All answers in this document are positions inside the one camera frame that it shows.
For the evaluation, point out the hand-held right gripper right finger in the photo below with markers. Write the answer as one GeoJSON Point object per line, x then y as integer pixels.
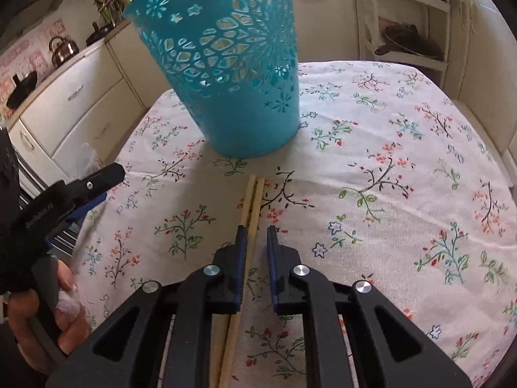
{"type": "Point", "coordinates": [271, 258]}

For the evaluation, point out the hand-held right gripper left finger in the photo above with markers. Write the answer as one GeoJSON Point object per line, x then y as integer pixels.
{"type": "Point", "coordinates": [242, 258]}

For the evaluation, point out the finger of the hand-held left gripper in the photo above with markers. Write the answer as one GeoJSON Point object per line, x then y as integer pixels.
{"type": "Point", "coordinates": [52, 243]}
{"type": "Point", "coordinates": [93, 206]}

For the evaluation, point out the light wooden chopstick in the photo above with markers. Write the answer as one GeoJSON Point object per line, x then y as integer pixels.
{"type": "Point", "coordinates": [247, 198]}
{"type": "Point", "coordinates": [255, 218]}

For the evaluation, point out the blue perforated plastic basket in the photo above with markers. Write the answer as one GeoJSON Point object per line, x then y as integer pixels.
{"type": "Point", "coordinates": [242, 109]}

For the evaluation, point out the bunch of kitchen utensils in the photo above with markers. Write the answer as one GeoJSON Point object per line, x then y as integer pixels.
{"type": "Point", "coordinates": [107, 8]}

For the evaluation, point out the person's left hand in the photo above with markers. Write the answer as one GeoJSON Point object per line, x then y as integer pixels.
{"type": "Point", "coordinates": [72, 331]}

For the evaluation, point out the clear plastic bag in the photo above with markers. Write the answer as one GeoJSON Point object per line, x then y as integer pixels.
{"type": "Point", "coordinates": [92, 159]}

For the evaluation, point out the cream kitchen cabinet with drawers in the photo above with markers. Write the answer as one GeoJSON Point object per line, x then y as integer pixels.
{"type": "Point", "coordinates": [93, 105]}

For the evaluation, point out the white floral tablecloth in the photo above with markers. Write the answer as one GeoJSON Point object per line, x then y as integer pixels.
{"type": "Point", "coordinates": [383, 230]}

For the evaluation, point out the black frying pan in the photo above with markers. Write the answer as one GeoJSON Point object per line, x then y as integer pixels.
{"type": "Point", "coordinates": [22, 89]}

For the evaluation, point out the metal kettle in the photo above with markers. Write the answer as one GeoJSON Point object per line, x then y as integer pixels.
{"type": "Point", "coordinates": [62, 54]}

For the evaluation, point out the black cooking pot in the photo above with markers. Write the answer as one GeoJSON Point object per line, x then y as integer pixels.
{"type": "Point", "coordinates": [99, 34]}

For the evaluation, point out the white shelf rack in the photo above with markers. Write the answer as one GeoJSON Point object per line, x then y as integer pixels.
{"type": "Point", "coordinates": [363, 28]}

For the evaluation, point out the dark round pan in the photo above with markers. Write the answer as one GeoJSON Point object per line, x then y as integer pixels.
{"type": "Point", "coordinates": [408, 42]}

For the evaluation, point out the cream tall cabinet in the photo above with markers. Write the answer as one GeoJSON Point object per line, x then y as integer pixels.
{"type": "Point", "coordinates": [480, 48]}

